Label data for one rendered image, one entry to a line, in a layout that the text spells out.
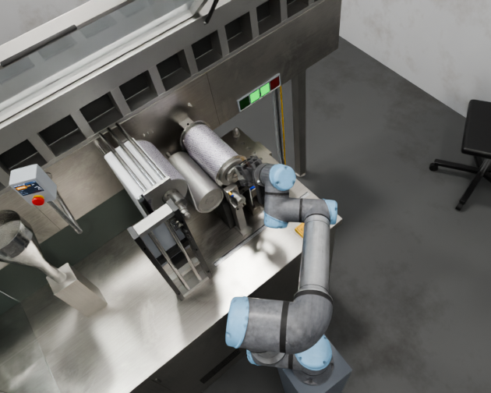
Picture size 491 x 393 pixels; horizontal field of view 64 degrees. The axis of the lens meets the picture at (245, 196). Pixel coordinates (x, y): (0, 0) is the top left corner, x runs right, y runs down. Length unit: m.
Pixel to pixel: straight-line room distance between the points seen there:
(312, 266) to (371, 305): 1.58
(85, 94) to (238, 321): 0.89
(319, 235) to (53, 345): 1.19
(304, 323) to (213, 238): 0.93
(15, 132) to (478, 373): 2.44
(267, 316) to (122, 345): 0.90
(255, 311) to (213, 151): 0.74
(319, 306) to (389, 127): 2.56
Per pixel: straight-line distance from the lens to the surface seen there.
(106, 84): 1.45
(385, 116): 3.46
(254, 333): 0.93
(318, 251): 1.06
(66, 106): 1.43
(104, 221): 1.83
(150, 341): 1.68
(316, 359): 1.33
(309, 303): 0.95
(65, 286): 1.58
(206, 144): 1.53
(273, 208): 1.19
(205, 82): 1.65
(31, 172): 1.13
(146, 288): 1.76
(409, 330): 2.59
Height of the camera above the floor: 2.43
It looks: 55 degrees down
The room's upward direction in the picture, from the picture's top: 13 degrees counter-clockwise
